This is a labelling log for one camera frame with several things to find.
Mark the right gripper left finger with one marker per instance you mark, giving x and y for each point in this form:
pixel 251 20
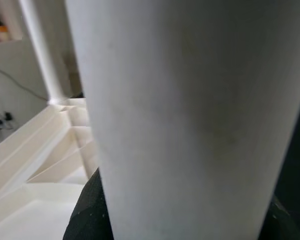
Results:
pixel 90 215

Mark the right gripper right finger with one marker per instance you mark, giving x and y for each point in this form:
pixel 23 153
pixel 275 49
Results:
pixel 282 225

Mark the white plastic table top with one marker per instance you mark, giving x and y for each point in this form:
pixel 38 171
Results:
pixel 40 175

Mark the white plastic table leg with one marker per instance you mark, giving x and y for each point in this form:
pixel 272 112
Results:
pixel 189 112
pixel 45 50

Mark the black table cloth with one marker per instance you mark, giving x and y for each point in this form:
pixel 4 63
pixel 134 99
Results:
pixel 294 150

